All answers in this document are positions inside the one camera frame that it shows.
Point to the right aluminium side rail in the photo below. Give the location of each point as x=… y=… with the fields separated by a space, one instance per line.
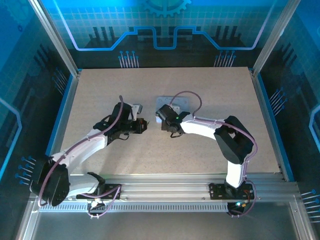
x=267 y=120

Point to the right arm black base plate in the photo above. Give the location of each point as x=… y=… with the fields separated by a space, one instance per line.
x=217 y=191

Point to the right aluminium frame post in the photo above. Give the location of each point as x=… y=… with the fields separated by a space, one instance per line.
x=275 y=37

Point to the pastel cartoon tin box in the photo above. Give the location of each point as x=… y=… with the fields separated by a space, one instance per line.
x=165 y=100

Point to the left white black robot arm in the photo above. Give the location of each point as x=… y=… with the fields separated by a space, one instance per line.
x=82 y=150

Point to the left aluminium frame post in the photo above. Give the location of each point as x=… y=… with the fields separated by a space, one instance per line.
x=55 y=37

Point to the left aluminium side rail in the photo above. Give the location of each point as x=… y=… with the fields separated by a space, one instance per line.
x=65 y=120

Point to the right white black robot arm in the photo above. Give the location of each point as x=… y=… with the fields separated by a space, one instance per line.
x=200 y=127

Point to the aluminium mounting rail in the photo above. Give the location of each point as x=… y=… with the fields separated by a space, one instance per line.
x=162 y=190

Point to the aluminium frame post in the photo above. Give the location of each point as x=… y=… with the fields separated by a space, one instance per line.
x=55 y=37
x=275 y=37

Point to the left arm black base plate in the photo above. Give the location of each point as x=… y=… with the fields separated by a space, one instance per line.
x=112 y=192

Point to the aluminium side rail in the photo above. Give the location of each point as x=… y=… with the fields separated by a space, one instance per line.
x=267 y=120
x=65 y=120

